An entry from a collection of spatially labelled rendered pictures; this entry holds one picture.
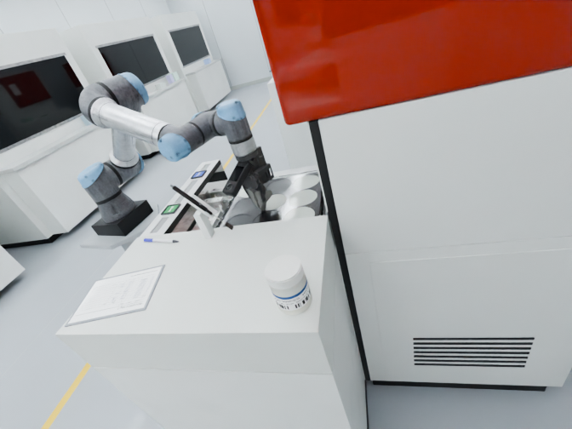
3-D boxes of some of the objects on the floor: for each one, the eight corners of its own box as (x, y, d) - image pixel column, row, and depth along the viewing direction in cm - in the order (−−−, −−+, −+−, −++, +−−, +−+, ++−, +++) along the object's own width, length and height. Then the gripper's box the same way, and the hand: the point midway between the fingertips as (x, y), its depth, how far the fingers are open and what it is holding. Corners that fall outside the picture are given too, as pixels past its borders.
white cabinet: (360, 282, 181) (339, 161, 137) (372, 493, 105) (333, 375, 60) (262, 287, 199) (214, 182, 154) (211, 471, 122) (88, 368, 78)
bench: (204, 120, 647) (159, 12, 538) (164, 156, 504) (92, 19, 395) (162, 129, 677) (111, 29, 568) (113, 166, 534) (33, 42, 425)
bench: (234, 93, 821) (204, 7, 713) (210, 114, 679) (169, 11, 570) (199, 101, 851) (166, 20, 742) (170, 123, 708) (123, 27, 600)
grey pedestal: (134, 349, 184) (41, 252, 140) (176, 292, 217) (111, 199, 172) (199, 365, 163) (114, 257, 119) (236, 300, 195) (179, 196, 151)
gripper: (266, 145, 92) (284, 202, 104) (247, 144, 98) (265, 197, 109) (248, 158, 87) (268, 216, 99) (228, 157, 93) (249, 211, 105)
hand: (260, 208), depth 102 cm, fingers closed
